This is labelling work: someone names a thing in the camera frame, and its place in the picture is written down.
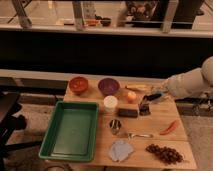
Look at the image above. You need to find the black dish brush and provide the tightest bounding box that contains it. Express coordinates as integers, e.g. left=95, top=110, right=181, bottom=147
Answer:
left=139, top=94, right=159, bottom=110

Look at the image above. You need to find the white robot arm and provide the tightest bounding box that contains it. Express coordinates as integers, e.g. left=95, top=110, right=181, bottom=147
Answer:
left=163, top=56, right=213, bottom=99

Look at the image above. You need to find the purple bowl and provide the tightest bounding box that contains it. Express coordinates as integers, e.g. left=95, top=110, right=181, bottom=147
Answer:
left=98, top=78, right=120, bottom=96

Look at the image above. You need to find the dark red background bowl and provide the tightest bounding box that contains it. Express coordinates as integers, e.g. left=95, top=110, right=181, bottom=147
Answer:
left=100, top=18, right=111, bottom=27

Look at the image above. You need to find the white cup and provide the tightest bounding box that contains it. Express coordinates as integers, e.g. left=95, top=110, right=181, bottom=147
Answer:
left=103, top=95, right=118, bottom=113

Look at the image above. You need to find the peach fruit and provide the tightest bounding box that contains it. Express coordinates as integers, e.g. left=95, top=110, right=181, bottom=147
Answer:
left=126, top=91, right=137, bottom=103

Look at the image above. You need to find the black rectangular block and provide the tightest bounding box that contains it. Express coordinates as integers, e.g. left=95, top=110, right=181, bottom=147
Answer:
left=118, top=108, right=138, bottom=118

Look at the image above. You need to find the metal measuring cup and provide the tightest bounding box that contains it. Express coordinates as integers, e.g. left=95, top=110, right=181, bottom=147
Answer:
left=109, top=119, right=121, bottom=135

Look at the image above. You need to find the yellow corn cob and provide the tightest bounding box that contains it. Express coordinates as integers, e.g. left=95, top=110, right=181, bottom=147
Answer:
left=125, top=84, right=151, bottom=92

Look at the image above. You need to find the small black box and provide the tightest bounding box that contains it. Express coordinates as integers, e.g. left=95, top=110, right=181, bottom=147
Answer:
left=139, top=108, right=151, bottom=116

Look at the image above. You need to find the blue plastic cup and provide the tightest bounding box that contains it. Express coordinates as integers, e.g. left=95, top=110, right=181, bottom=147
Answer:
left=153, top=90, right=169, bottom=103

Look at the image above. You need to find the green plastic tray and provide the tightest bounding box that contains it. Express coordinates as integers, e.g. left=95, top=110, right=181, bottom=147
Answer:
left=39, top=101, right=99, bottom=162

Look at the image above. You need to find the blue cloth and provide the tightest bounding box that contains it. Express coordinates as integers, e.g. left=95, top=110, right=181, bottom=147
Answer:
left=108, top=140, right=134, bottom=162

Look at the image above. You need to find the red chili pepper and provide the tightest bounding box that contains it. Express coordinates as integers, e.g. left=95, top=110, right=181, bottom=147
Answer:
left=159, top=120, right=179, bottom=135

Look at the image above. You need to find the dark grape bunch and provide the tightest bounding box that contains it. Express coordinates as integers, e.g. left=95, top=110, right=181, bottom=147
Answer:
left=146, top=144, right=183, bottom=164

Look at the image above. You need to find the black chair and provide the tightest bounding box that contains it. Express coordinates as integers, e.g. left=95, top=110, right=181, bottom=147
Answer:
left=0, top=90, right=28, bottom=171

